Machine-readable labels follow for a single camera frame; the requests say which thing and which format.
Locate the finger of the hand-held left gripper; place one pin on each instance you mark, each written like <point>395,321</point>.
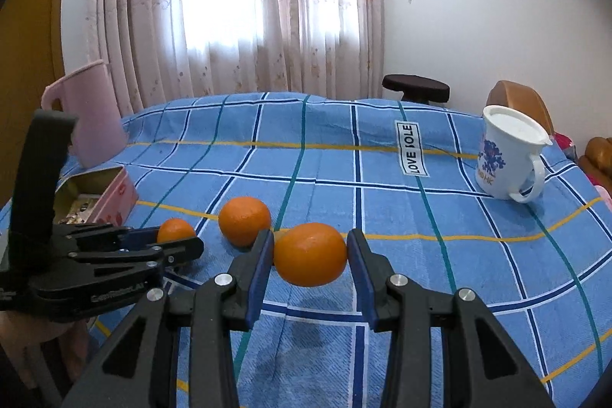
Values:
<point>181,250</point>
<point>138,235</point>

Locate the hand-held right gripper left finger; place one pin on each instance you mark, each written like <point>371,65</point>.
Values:
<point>260,279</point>

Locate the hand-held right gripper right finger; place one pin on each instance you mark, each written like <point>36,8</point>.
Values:
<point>366,288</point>

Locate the small orange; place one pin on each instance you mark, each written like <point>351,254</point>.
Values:
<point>176,229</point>

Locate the large orange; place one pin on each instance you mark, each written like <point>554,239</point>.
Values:
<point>311,255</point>

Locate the person's left hand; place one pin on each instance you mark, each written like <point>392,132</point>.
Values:
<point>33,336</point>

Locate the pink metal tin box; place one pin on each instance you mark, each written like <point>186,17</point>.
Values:
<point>114,197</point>

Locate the medium orange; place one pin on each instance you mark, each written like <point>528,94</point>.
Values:
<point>245,220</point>

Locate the blue plaid tablecloth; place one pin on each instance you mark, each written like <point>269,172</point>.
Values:
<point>430,274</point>

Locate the pink electric kettle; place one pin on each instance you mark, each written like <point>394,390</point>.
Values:
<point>95,116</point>

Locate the white mug with blue print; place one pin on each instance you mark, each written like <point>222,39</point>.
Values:
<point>497,169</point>

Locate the wooden door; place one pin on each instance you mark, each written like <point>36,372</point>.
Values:
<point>28,78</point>

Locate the dark round stool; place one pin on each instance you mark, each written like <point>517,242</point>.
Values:
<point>416,85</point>

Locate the white mug lid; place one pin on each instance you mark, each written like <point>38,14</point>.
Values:
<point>514,123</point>

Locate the brown leather armchair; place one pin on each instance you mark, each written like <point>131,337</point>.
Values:
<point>516,95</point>

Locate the pink and dark cloth bag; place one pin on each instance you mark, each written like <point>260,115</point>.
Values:
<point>565,143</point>

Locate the sheer floral curtain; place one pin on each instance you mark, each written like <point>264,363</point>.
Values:
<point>239,6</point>

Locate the pink floral cushion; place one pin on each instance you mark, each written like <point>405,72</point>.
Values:
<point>605,197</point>

